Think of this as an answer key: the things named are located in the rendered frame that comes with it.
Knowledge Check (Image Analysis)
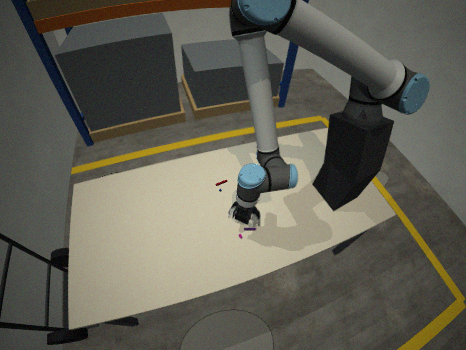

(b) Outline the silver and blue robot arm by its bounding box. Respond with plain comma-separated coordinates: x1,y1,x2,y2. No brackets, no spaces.
229,0,430,208

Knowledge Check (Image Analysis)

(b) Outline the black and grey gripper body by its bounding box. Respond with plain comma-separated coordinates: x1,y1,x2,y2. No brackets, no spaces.
233,204,256,224

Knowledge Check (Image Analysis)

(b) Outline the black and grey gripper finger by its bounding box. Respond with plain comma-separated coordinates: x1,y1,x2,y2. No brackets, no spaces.
251,208,260,228
228,201,238,217

